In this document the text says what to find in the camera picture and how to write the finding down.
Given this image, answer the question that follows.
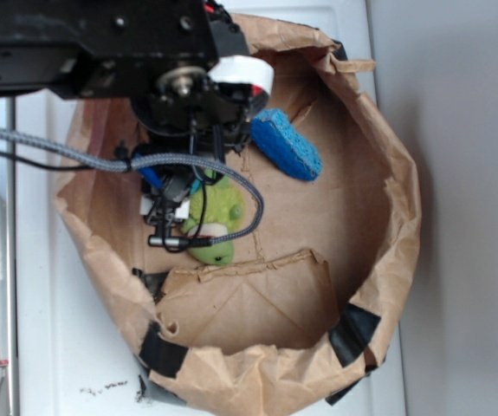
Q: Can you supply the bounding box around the blue ball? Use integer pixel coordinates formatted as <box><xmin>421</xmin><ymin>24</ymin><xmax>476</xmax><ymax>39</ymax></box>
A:
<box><xmin>138</xmin><ymin>166</ymin><xmax>163</xmax><ymax>189</ymax></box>

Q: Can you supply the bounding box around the blue sponge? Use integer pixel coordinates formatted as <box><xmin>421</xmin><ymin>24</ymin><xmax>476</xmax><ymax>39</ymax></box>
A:
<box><xmin>251</xmin><ymin>108</ymin><xmax>323</xmax><ymax>181</ymax></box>

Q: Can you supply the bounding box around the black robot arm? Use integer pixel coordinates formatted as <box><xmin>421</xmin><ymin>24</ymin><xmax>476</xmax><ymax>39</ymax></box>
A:
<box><xmin>0</xmin><ymin>1</ymin><xmax>274</xmax><ymax>250</ymax></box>

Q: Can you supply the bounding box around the brown paper bag bin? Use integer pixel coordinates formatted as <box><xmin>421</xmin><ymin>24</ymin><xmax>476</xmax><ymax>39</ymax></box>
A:
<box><xmin>55</xmin><ymin>14</ymin><xmax>422</xmax><ymax>415</ymax></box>

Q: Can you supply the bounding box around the green plush toy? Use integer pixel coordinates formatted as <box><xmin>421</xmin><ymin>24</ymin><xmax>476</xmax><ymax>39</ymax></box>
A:
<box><xmin>181</xmin><ymin>176</ymin><xmax>244</xmax><ymax>266</ymax></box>

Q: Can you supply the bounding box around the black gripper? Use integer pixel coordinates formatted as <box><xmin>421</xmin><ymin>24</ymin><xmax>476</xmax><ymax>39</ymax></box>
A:
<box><xmin>139</xmin><ymin>163</ymin><xmax>214</xmax><ymax>253</ymax></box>

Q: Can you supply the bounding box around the grey braided cable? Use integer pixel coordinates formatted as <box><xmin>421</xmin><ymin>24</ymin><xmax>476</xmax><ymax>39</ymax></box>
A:
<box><xmin>0</xmin><ymin>122</ymin><xmax>265</xmax><ymax>248</ymax></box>

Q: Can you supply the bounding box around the thin black cable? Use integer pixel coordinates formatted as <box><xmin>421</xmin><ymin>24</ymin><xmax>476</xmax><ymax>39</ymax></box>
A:
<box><xmin>0</xmin><ymin>146</ymin><xmax>102</xmax><ymax>172</ymax></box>

